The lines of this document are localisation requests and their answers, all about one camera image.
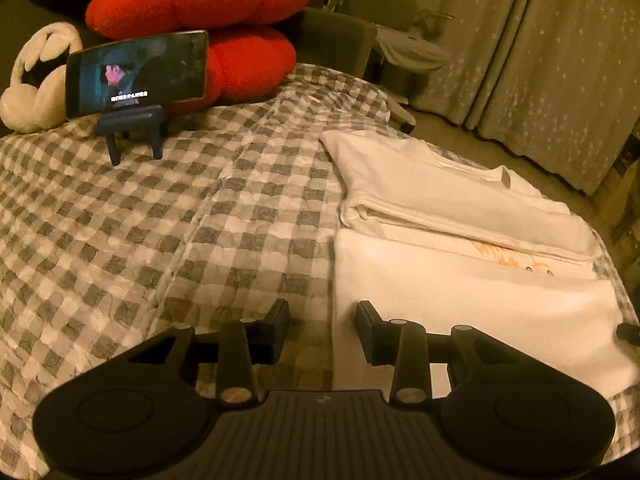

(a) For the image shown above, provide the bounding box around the white Pooh t-shirt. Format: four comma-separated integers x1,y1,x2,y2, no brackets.
321,130,639,398

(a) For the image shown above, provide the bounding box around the wooden shelf unit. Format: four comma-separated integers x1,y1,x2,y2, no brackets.
591,124,639,292

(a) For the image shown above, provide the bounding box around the black phone stand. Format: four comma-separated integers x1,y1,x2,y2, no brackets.
96,105,167,167

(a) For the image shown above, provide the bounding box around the smartphone playing video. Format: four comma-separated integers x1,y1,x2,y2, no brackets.
65,30,208,118

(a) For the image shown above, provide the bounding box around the grey star curtain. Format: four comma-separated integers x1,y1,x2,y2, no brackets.
410,0,639,194

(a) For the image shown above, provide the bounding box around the grey garment on chair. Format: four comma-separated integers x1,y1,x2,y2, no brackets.
376,25,449,75

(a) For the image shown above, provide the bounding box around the white flower plush cushion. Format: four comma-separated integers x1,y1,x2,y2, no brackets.
1,22,82,133

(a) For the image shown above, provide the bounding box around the red knitted cushion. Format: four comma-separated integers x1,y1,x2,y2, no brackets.
86,0,309,114

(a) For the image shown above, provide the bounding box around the grey office chair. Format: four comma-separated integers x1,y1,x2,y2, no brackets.
323,0,454,134

